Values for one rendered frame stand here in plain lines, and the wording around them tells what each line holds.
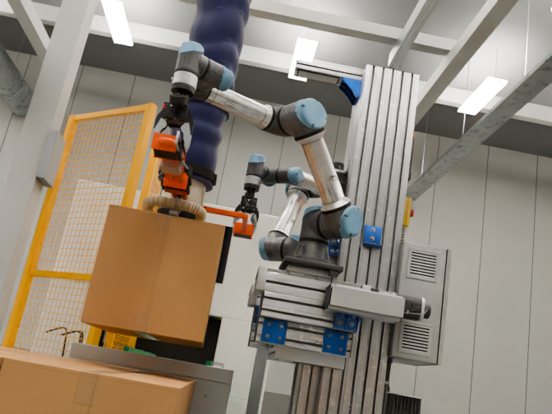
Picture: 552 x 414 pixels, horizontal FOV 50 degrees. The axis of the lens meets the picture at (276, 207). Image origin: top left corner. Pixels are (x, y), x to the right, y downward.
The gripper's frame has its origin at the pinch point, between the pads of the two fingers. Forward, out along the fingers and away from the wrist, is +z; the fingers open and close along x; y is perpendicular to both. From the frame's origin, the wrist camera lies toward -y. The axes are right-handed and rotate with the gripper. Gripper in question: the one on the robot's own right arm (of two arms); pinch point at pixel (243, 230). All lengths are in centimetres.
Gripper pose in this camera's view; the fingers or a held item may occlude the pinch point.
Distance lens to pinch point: 265.1
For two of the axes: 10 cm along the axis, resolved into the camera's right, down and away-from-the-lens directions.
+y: 0.9, -2.8, -9.5
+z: -1.7, 9.4, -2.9
